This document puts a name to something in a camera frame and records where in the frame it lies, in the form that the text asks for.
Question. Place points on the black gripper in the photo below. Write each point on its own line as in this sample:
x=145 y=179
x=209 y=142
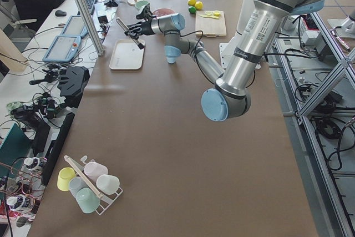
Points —
x=143 y=26

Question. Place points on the metal muddler black tip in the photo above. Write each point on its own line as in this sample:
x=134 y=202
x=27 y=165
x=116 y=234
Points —
x=130 y=34

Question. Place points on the blue plastic cup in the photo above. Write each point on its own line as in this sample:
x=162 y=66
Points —
x=171 y=60

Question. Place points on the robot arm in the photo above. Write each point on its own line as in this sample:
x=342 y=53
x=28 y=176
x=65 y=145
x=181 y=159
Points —
x=229 y=97

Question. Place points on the pink bowl of ice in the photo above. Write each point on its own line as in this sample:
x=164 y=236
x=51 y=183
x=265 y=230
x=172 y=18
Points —
x=163 y=12

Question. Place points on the pink plastic cup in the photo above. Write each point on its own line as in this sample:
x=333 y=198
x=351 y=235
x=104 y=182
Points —
x=94 y=170

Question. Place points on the white plastic cup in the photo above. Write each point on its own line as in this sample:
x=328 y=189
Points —
x=108 y=184

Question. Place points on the yellow plastic cup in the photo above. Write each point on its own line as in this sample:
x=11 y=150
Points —
x=65 y=175

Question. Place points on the grey plastic cup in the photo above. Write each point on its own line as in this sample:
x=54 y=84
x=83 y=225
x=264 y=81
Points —
x=75 y=185

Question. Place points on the white cup rack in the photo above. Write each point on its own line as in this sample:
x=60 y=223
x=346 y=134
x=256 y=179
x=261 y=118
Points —
x=105 y=200

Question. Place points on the green plastic cup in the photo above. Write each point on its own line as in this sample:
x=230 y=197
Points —
x=87 y=200

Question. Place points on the green ceramic bowl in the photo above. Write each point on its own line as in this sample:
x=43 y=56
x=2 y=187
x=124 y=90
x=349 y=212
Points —
x=141 y=4

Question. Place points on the cream rabbit tray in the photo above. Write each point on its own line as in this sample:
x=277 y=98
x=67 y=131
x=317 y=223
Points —
x=126 y=55

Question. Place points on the green lime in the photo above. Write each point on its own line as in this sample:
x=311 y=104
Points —
x=192 y=10

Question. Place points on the teach pendant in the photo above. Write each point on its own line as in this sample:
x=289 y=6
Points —
x=75 y=27
x=63 y=49

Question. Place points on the yellow lemon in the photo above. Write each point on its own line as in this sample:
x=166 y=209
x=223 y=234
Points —
x=191 y=2
x=199 y=5

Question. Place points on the yellow plastic knife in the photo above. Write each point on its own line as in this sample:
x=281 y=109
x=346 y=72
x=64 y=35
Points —
x=207 y=16

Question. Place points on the wooden cutting board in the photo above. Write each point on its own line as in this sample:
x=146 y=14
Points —
x=210 y=27

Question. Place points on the black computer mouse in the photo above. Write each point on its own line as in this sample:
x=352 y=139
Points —
x=60 y=13

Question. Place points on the lemon half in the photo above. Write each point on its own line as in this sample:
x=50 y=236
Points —
x=216 y=14

